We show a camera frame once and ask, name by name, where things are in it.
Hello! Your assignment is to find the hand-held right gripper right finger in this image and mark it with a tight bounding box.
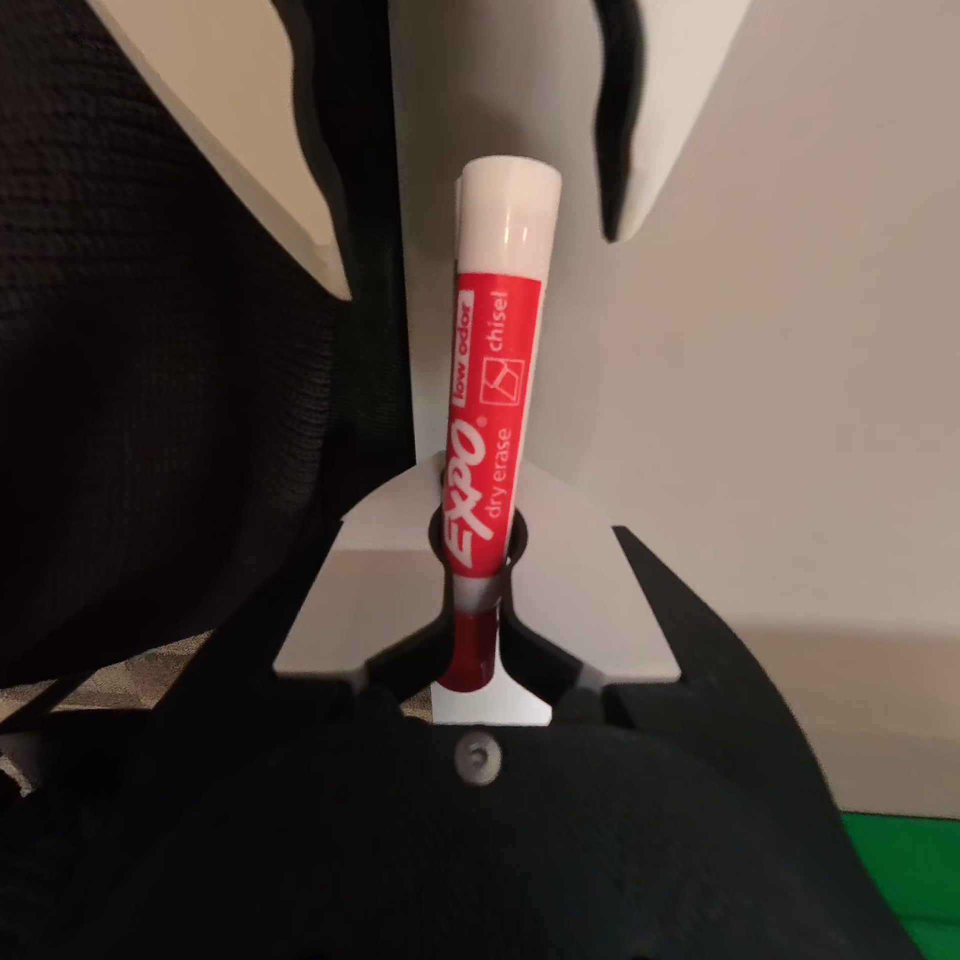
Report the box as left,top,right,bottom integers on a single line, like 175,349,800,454
501,461,682,690

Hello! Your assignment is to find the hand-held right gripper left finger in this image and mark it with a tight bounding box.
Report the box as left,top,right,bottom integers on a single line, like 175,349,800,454
274,453,459,690

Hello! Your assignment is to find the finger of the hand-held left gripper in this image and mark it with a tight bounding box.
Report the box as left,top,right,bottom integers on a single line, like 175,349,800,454
591,0,756,244
86,0,355,303

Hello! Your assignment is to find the red dry erase marker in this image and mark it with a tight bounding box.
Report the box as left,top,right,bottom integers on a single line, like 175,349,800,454
437,156,564,693

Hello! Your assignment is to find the green plastic bin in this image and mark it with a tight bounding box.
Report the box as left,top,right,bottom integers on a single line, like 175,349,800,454
840,813,960,960

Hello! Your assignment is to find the person's black sweater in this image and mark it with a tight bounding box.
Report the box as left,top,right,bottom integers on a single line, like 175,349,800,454
0,0,414,684

